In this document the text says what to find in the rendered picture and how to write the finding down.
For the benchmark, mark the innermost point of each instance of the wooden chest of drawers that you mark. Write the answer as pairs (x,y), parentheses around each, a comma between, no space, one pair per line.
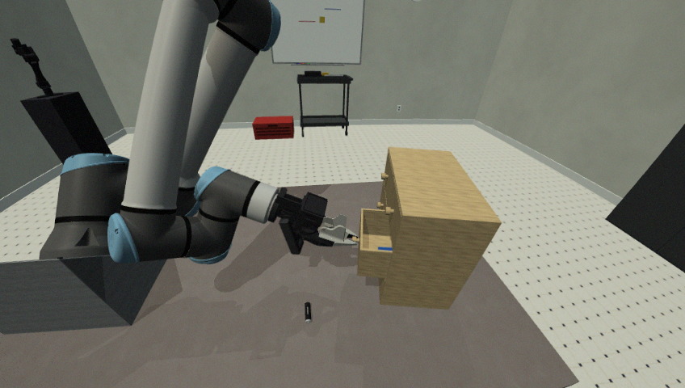
(446,225)

